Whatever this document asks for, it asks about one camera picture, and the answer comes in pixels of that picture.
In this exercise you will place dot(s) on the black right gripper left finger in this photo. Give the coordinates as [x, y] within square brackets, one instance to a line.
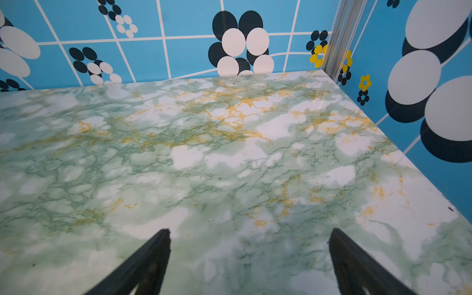
[142, 273]

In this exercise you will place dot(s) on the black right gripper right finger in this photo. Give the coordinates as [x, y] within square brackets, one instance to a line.
[357, 272]

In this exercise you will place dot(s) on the aluminium right corner post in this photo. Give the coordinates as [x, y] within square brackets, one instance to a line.
[345, 25]

